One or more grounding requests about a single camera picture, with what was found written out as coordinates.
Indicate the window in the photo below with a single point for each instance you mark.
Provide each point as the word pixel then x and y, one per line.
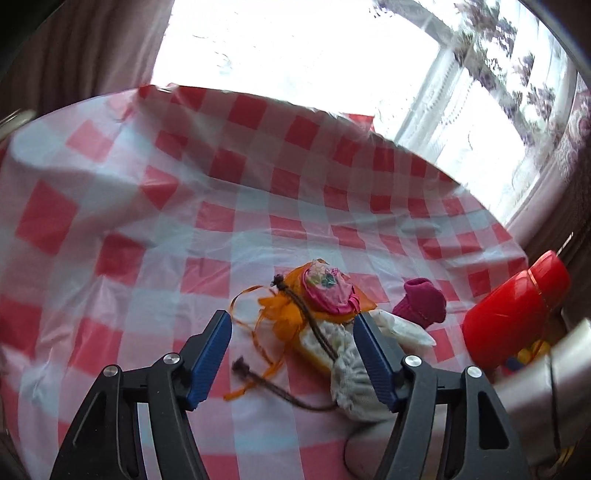
pixel 277 55

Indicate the pink coin purse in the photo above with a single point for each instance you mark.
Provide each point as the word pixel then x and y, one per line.
pixel 330 288

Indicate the white plastic packet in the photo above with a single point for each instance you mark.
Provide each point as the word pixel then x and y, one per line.
pixel 406 330

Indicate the orange organza bag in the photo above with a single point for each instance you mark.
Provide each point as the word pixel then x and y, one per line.
pixel 286 318

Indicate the red white checkered tablecloth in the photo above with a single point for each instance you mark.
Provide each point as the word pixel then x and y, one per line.
pixel 138 207

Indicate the red plastic jar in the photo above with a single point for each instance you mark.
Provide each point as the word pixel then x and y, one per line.
pixel 512 304

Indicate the white lace curtain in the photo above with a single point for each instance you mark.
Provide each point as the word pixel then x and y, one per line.
pixel 485 46

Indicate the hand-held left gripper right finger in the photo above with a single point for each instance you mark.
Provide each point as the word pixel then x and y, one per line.
pixel 374 364

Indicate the patterned mauve curtain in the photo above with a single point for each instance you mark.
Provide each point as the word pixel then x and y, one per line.
pixel 572 152

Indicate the magenta knit sock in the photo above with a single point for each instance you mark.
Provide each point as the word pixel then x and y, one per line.
pixel 422 302

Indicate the plain mauve curtain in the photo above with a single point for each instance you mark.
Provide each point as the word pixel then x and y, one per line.
pixel 83 46

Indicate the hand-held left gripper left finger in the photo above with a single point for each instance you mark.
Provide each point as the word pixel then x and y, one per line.
pixel 210 355

